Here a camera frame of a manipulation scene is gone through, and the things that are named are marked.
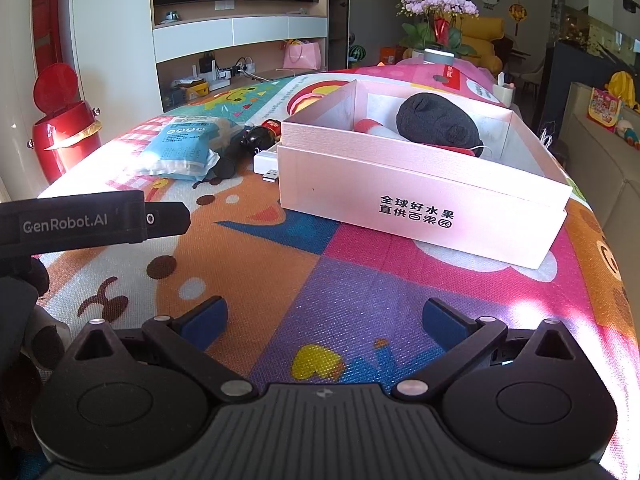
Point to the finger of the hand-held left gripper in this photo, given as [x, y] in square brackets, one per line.
[170, 219]

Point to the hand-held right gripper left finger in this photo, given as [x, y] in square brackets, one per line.
[205, 322]

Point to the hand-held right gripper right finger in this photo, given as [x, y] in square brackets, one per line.
[445, 322]

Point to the blue wipes packet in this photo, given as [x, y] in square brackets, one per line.
[175, 145]

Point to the pink cardboard box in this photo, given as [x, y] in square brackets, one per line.
[350, 195]

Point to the black plush toy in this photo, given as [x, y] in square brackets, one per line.
[435, 120]

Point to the dark curved object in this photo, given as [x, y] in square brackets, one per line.
[226, 162]

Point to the red pedal bin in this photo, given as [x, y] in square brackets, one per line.
[62, 130]

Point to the colourful printed tablecloth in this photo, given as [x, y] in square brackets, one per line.
[350, 300]

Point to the white usb charger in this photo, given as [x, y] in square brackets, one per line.
[265, 160]

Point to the black red figurine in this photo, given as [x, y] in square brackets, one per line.
[257, 136]

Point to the yellow box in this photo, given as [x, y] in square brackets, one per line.
[195, 91]

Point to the pink gift bag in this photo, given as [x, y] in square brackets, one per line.
[301, 56]

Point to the white television cabinet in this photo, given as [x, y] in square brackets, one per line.
[260, 30]

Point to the red slatted panel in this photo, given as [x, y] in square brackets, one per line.
[47, 10]

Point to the beige sofa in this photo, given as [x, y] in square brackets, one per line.
[620, 185]

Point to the white tissue box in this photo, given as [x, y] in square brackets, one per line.
[504, 92]

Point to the watermelon ball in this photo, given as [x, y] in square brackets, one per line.
[356, 54]

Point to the small doll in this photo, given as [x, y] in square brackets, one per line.
[630, 134]

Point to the grey cylinder speaker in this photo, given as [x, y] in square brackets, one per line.
[439, 56]

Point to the colourful toy bag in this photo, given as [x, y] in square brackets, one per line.
[605, 109]

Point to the orange box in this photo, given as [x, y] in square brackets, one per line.
[391, 55]

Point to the dark dining table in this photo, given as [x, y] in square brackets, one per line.
[520, 57]

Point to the dark fish tank cabinet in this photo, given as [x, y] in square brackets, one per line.
[575, 70]

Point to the yellow armchair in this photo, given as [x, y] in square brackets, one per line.
[487, 30]

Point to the pink orchid plant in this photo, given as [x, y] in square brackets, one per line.
[437, 7]

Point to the yellow lantern ornament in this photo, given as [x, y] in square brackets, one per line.
[516, 12]

